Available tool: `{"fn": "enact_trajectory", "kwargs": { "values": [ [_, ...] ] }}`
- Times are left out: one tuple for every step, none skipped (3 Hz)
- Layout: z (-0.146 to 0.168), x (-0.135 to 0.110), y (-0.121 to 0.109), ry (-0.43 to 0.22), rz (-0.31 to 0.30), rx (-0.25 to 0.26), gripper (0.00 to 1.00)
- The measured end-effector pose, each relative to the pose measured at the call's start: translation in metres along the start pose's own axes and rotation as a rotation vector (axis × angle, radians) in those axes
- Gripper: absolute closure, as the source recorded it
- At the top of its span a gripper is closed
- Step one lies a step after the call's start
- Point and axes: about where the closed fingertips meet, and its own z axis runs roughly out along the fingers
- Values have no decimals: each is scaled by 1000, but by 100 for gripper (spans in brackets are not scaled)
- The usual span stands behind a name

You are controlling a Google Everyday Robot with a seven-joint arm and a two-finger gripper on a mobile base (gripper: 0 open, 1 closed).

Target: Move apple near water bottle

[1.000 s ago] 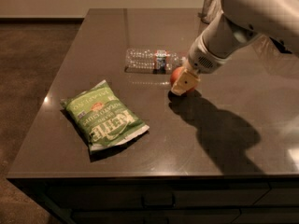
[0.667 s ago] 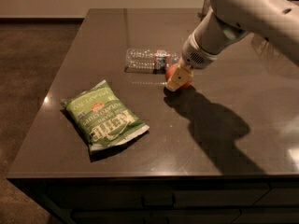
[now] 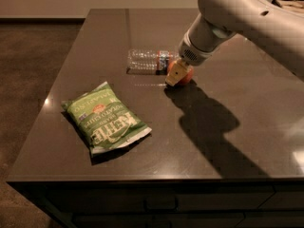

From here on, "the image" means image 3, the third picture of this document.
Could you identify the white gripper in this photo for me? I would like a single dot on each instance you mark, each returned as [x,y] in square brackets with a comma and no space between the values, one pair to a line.
[194,53]

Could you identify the red apple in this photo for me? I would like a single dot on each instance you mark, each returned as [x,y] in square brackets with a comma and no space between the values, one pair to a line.
[185,76]

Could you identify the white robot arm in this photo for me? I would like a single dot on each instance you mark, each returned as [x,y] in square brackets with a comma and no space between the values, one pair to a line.
[277,31]

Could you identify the clear plastic water bottle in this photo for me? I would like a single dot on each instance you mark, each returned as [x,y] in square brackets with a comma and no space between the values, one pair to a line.
[149,62]

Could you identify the green kettle chips bag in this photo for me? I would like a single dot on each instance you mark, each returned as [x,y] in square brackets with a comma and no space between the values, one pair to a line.
[104,121]

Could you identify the dark cabinet drawer front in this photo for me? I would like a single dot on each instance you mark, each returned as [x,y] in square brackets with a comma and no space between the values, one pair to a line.
[140,200]

